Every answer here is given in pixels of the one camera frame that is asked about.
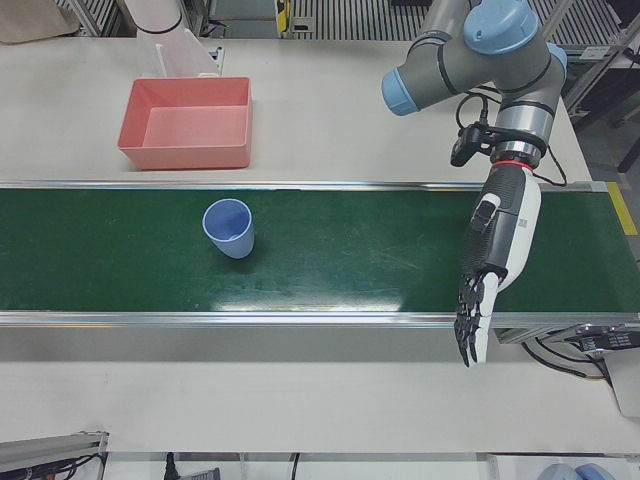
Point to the black electronics box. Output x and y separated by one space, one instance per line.
605 339

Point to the pink plastic box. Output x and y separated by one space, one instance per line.
195 125

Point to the silver laptop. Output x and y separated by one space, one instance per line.
627 385

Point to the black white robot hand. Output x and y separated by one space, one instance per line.
505 235

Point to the green conveyor belt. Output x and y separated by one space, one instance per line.
150 250

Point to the brown cardboard sheet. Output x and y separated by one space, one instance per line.
30 20

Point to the white robot mount bracket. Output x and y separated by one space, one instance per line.
180 55

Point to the yellow black post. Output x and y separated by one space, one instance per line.
283 15

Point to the ribbed aluminium frame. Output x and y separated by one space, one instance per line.
360 20

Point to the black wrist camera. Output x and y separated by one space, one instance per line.
462 147

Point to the blue plastic cup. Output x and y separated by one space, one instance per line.
235 245

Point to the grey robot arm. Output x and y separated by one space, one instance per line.
500 65

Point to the aluminium extrusion rail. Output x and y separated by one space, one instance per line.
50 447

